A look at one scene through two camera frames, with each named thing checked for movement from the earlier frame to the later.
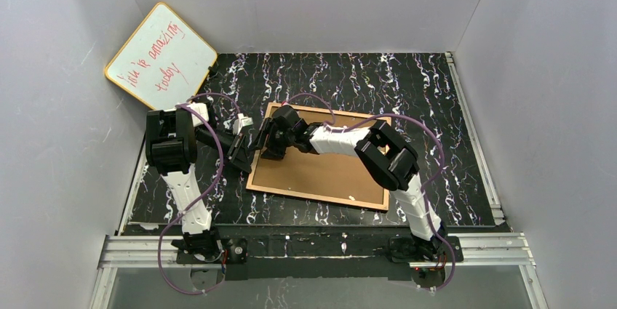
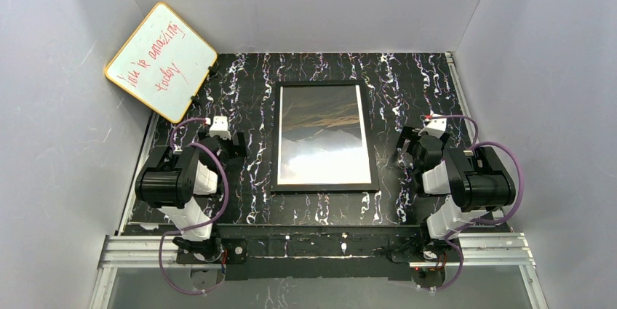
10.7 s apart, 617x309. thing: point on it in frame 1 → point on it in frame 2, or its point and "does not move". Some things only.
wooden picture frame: [312, 109] → [321, 137]
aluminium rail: [494, 249] does not move
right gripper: [269, 138] → [412, 140]
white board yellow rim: [164, 62] does not move
